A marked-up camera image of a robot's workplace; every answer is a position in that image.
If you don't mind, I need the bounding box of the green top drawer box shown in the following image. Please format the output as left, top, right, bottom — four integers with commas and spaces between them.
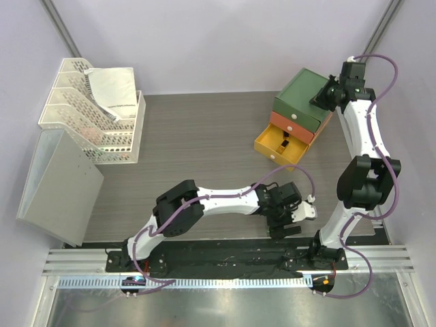
272, 68, 330, 133

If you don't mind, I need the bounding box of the red drawer box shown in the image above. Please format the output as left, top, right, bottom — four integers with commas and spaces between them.
270, 111, 333, 144

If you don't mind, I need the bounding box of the gold black lipstick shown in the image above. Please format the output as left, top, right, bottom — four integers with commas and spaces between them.
277, 141, 289, 155
283, 131, 290, 142

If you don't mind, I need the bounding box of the yellow bottom drawer box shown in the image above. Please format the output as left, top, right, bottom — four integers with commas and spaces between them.
254, 123, 328, 166

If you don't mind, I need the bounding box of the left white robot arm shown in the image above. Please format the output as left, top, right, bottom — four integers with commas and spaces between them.
119, 180, 304, 272

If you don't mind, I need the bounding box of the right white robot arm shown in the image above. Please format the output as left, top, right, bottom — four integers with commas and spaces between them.
307, 76, 401, 269

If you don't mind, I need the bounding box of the white paper booklet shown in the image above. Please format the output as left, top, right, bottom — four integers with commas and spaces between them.
84, 67, 138, 123

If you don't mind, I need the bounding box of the grey metal bookend box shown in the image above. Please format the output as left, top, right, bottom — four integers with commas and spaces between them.
16, 129, 104, 247

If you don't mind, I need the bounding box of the white mesh file organizer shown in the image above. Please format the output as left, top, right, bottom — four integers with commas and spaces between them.
38, 58, 146, 165

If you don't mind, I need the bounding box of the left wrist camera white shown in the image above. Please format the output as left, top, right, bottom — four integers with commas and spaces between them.
292, 194, 317, 223

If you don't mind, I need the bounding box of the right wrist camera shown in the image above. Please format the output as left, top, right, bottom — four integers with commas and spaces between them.
339, 57, 366, 89

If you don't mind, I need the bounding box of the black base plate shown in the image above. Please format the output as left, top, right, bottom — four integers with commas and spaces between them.
104, 238, 349, 273

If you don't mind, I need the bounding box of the white slotted cable duct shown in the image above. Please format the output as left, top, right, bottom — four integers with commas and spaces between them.
57, 275, 313, 290

